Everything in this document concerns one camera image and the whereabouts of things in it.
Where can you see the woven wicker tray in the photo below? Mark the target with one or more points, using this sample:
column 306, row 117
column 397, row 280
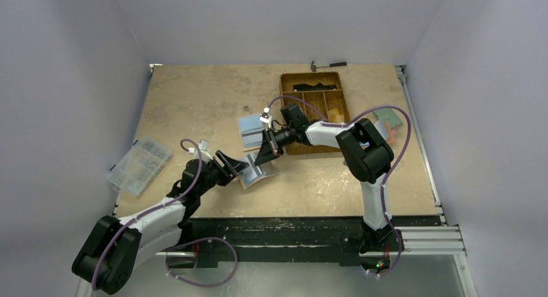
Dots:
column 314, row 104

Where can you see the open beige card holder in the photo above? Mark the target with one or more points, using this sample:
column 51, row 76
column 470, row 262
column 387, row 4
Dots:
column 250, row 129

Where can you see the beige snap card holder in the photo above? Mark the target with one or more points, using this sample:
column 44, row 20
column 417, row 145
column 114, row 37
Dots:
column 254, row 173

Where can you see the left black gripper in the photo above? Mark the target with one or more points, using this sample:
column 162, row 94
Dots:
column 220, row 165

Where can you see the gold cards in tray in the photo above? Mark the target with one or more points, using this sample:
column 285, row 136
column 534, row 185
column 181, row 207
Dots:
column 336, row 116

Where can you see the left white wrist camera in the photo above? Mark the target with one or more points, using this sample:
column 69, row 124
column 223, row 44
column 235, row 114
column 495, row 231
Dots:
column 201, row 151

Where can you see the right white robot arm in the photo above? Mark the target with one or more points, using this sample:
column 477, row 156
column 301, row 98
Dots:
column 366, row 154

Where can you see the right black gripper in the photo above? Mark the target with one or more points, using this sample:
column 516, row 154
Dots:
column 273, row 141

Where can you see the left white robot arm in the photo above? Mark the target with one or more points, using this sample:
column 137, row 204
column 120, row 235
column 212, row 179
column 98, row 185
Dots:
column 116, row 246

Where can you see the open blue pink card holder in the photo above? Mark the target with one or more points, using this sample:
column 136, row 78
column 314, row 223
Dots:
column 383, row 127

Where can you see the green card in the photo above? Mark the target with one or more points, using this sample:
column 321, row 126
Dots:
column 389, row 115

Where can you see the black front rail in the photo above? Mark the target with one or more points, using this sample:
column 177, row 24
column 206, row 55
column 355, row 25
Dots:
column 332, row 239

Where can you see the black object in tray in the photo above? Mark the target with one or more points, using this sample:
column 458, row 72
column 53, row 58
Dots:
column 302, row 87

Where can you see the clear plastic screw box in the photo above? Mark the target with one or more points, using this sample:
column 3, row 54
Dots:
column 139, row 166

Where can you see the hammer with black handle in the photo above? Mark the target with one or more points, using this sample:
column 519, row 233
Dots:
column 314, row 66

